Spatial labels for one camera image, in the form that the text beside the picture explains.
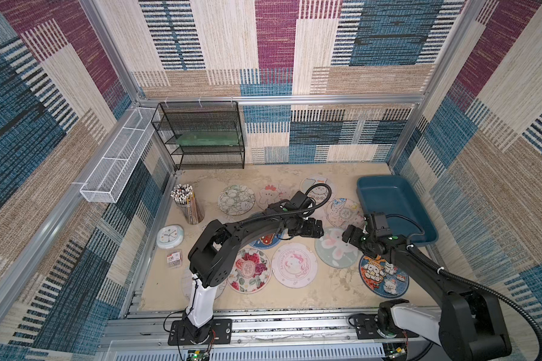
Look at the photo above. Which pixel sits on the small white round clock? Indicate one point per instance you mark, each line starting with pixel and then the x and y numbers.
pixel 170 237

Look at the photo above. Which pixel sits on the pink hello kitty coaster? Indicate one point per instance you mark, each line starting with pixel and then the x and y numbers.
pixel 294 265

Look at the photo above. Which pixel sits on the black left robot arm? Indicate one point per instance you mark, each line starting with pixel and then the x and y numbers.
pixel 213 255

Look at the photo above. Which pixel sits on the small clear plastic box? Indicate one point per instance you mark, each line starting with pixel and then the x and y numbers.
pixel 175 260

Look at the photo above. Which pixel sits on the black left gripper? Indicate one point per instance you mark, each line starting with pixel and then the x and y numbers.
pixel 312 229

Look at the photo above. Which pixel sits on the green white rabbit coaster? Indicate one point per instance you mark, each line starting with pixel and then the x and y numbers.
pixel 334 252

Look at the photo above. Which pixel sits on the black wire mesh shelf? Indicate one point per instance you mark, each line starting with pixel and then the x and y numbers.
pixel 201 135

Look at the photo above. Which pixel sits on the red rose floral coaster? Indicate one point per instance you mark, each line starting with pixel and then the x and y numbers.
pixel 251 271

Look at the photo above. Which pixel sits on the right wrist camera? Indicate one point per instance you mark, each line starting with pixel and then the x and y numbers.
pixel 379 223

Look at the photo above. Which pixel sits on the white wire mesh basket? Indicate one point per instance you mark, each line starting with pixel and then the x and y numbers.
pixel 107 181

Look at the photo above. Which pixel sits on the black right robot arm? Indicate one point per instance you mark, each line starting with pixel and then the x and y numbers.
pixel 469 325

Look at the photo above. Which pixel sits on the cup of coloured pencils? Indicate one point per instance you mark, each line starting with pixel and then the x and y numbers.
pixel 185 198

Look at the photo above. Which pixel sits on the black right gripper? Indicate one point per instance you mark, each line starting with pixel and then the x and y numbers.
pixel 354 234

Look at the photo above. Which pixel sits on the blue orange bears coaster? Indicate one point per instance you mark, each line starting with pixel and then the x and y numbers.
pixel 383 278

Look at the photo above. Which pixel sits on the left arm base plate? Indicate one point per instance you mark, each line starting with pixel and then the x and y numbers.
pixel 216 331

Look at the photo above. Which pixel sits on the green white cabbage coaster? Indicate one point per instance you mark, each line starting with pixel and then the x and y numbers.
pixel 236 200

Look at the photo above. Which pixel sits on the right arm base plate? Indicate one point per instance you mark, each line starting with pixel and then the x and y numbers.
pixel 368 326

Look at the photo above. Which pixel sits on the blue cartoon toast coaster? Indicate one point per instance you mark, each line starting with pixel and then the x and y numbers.
pixel 266 242

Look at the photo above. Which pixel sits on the white butterfly coaster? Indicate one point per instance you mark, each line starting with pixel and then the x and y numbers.
pixel 188 285

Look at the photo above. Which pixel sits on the pink checkered bunny coaster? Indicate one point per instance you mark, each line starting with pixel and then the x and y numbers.
pixel 272 193

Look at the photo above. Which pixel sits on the teal plastic storage box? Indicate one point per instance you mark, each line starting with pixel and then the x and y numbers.
pixel 392 194

